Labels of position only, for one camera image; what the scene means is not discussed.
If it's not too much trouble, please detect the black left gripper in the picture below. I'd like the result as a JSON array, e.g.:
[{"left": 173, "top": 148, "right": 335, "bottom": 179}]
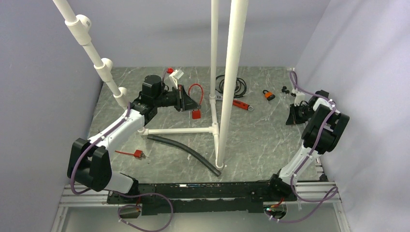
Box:
[{"left": 154, "top": 85, "right": 201, "bottom": 112}]

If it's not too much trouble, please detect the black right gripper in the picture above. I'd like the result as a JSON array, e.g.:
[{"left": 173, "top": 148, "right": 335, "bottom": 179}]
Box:
[{"left": 286, "top": 103, "right": 315, "bottom": 125}]

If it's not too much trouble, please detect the red wire with connector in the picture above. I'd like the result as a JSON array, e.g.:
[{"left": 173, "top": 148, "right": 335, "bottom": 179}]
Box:
[{"left": 188, "top": 83, "right": 205, "bottom": 120}]

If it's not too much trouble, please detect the small black key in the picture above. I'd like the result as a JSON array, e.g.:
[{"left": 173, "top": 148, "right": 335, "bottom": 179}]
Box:
[{"left": 281, "top": 86, "right": 290, "bottom": 94}]

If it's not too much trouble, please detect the short red wire connector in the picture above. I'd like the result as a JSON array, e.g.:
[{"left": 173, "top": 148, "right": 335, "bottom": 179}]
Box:
[{"left": 115, "top": 149, "right": 147, "bottom": 160}]

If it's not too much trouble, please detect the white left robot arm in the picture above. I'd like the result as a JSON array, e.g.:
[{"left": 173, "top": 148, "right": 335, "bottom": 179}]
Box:
[{"left": 67, "top": 75, "right": 201, "bottom": 203}]

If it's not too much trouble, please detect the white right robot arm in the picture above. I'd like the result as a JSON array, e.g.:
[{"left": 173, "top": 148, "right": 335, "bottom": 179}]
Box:
[{"left": 266, "top": 90, "right": 350, "bottom": 201}]

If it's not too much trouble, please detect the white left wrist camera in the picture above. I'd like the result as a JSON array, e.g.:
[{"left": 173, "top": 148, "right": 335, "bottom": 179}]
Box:
[{"left": 169, "top": 69, "right": 184, "bottom": 88}]

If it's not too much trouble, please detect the white PVC pipe frame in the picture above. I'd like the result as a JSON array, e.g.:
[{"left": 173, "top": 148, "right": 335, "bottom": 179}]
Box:
[{"left": 52, "top": 0, "right": 249, "bottom": 170}]

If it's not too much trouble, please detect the coiled black cable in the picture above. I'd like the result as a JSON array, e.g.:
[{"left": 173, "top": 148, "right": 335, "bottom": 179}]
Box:
[{"left": 215, "top": 74, "right": 248, "bottom": 98}]

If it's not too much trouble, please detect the black corrugated hose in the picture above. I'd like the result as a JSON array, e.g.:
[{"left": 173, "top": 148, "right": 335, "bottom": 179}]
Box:
[{"left": 146, "top": 134, "right": 222, "bottom": 177}]

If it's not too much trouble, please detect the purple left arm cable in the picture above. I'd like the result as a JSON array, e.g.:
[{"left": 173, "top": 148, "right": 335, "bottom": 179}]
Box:
[{"left": 70, "top": 68, "right": 174, "bottom": 232}]

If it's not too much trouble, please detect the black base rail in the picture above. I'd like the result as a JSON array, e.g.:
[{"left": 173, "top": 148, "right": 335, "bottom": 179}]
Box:
[{"left": 107, "top": 180, "right": 296, "bottom": 216}]

